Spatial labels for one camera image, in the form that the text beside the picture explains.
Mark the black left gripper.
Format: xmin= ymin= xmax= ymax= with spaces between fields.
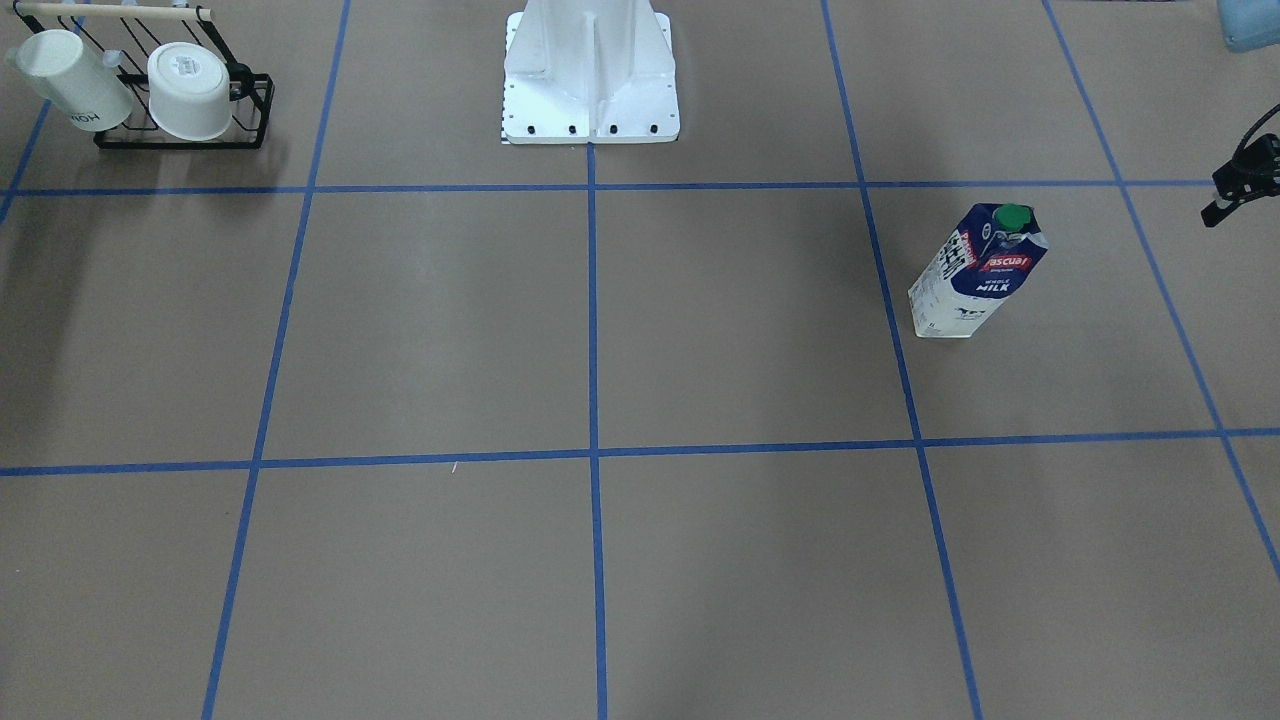
xmin=1201 ymin=135 xmax=1279 ymax=228

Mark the white mug in rack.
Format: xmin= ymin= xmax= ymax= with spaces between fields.
xmin=4 ymin=29 xmax=134 ymax=133
xmin=146 ymin=42 xmax=232 ymax=142

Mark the white mug near in rack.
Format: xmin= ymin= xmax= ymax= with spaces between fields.
xmin=4 ymin=29 xmax=134 ymax=133

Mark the blue white milk carton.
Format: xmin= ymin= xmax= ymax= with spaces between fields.
xmin=909 ymin=202 xmax=1050 ymax=340

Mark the black wire mug rack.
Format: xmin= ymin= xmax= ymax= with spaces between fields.
xmin=4 ymin=1 xmax=276 ymax=150

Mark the white pedestal column base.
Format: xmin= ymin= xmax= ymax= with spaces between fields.
xmin=500 ymin=1 xmax=681 ymax=145

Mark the white mug far in rack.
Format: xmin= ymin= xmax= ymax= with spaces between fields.
xmin=146 ymin=42 xmax=232 ymax=142

